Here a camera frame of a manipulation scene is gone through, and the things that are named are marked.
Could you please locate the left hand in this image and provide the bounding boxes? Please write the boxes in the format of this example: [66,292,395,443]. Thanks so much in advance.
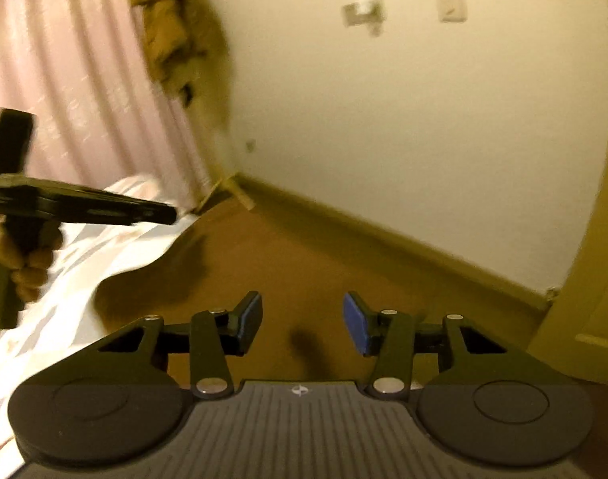
[0,218,63,304]

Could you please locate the white wall switch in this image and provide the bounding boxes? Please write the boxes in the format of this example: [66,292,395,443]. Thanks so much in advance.
[436,0,468,23]

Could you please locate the pink grey checkered quilt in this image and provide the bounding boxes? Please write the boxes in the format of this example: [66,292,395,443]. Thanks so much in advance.
[0,173,200,479]

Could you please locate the tan jacket hanging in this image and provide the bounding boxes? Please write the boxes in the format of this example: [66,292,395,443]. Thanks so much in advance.
[129,0,228,107]

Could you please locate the cream door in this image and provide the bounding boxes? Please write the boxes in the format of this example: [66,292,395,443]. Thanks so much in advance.
[528,152,608,386]

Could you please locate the pink curtain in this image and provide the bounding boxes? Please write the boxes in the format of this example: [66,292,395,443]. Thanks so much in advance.
[0,0,213,210]

